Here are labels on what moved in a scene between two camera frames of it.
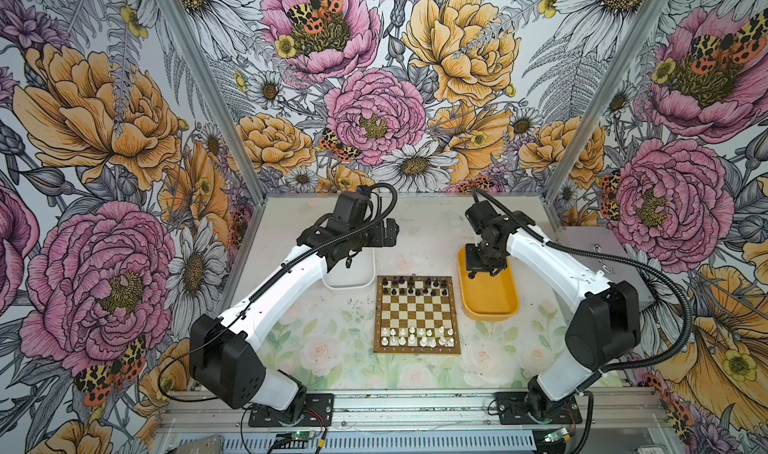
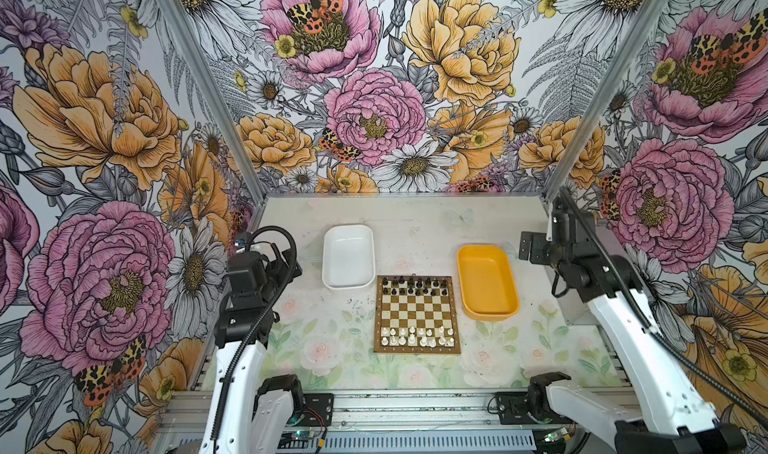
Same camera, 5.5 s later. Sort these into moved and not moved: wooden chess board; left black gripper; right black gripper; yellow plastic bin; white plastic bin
Moved: right black gripper; left black gripper
Not moved: wooden chess board; white plastic bin; yellow plastic bin
